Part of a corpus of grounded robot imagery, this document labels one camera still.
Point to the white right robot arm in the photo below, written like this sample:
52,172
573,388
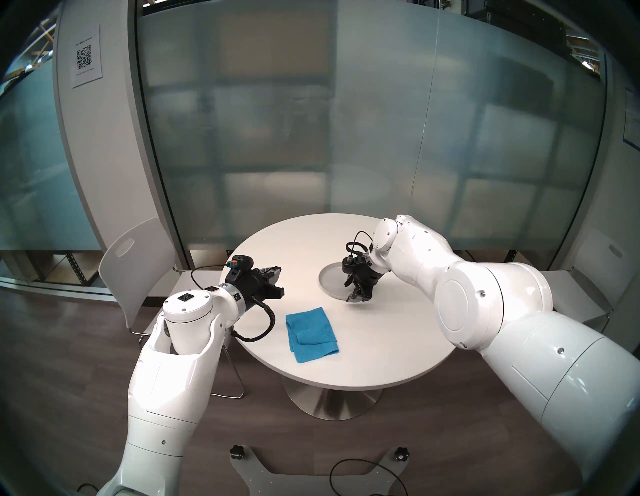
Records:
500,310

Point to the black star knob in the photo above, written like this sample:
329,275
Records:
401,454
237,451

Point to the brushed steel table base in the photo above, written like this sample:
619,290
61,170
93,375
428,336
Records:
332,402

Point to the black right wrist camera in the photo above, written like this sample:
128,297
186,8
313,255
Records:
349,262

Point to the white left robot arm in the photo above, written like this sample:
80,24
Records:
170,380

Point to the blue cloth napkin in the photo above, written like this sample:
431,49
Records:
312,337

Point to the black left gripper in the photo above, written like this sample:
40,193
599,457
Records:
252,287

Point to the white plastic chair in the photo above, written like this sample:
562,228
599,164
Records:
595,285
137,260

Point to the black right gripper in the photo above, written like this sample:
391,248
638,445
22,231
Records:
364,277

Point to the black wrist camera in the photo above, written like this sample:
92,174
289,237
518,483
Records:
241,263
349,262

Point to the white QR code sign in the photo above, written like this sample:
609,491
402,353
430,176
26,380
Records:
87,57

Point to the grey round plate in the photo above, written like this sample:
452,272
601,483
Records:
331,280

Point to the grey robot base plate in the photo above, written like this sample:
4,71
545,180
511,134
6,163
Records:
310,482

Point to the black metal shelf frame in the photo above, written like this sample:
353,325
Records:
71,270
511,256

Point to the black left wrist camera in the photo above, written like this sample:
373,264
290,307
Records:
241,263

